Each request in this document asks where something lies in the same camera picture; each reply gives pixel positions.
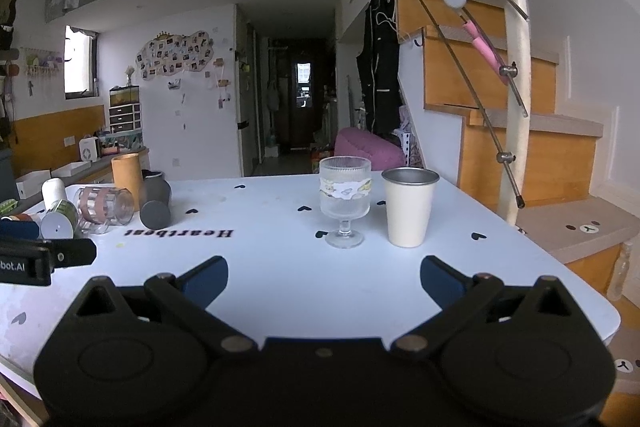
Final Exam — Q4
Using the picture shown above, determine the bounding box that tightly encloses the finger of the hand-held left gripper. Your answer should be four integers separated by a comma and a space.
0, 220, 41, 241
49, 238, 98, 269

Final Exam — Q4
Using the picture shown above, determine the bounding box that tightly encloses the white metal cup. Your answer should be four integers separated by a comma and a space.
381, 167, 441, 249

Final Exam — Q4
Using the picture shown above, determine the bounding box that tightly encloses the clear plastic bottle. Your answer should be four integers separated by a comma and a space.
606, 241, 633, 301

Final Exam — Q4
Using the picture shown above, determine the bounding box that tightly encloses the dark grey cup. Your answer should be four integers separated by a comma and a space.
139, 170, 173, 230

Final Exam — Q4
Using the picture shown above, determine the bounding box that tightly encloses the small white fan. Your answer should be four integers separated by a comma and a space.
79, 137, 101, 164

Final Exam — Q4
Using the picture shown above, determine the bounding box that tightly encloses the white cardboard tray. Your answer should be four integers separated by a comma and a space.
14, 161, 92, 200

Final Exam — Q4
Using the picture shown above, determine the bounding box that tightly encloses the black hanging coat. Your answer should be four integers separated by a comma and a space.
356, 0, 401, 138

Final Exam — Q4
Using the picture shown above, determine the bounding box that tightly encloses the white stair railing post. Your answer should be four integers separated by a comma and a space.
482, 0, 532, 228

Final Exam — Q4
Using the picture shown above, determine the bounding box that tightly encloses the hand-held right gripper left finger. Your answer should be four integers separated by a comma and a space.
75, 256, 253, 353

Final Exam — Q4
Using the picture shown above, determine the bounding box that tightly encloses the pink foam tube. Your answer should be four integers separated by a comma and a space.
463, 21, 509, 84

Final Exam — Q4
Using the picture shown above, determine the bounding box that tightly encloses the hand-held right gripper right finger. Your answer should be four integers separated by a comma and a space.
392, 256, 583, 351

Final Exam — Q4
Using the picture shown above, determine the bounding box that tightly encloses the white drawer unit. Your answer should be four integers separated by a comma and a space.
107, 103, 143, 146

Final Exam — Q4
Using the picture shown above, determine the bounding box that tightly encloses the pink pouf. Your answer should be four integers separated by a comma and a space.
333, 127, 404, 172

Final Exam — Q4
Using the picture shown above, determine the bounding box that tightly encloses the window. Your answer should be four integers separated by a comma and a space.
63, 25, 99, 100

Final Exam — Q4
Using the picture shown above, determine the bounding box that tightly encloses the white and green cup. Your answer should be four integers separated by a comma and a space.
39, 199, 80, 239

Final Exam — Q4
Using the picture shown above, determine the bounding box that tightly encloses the glass terrarium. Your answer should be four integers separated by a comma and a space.
108, 85, 142, 106

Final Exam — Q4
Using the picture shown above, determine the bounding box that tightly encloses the white heart-print table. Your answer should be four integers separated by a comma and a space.
0, 174, 622, 414

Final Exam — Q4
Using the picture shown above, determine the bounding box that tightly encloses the wooden staircase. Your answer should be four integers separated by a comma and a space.
376, 0, 632, 308

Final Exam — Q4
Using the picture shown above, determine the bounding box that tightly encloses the bear face stair mat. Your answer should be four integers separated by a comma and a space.
604, 307, 640, 395
515, 197, 640, 265

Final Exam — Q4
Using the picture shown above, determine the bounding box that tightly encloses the tan wooden cup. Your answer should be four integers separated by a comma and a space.
110, 153, 147, 213

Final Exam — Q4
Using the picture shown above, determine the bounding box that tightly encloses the pink striped glass cup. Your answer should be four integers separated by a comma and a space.
73, 186, 135, 236

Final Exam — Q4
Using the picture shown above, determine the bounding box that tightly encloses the photo collage wall board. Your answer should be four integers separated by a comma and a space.
136, 31, 216, 82

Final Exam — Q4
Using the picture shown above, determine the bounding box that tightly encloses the ribbed glass goblet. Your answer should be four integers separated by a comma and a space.
319, 156, 373, 251

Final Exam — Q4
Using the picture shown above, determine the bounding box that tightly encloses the hanging tote bag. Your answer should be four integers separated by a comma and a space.
264, 79, 282, 112

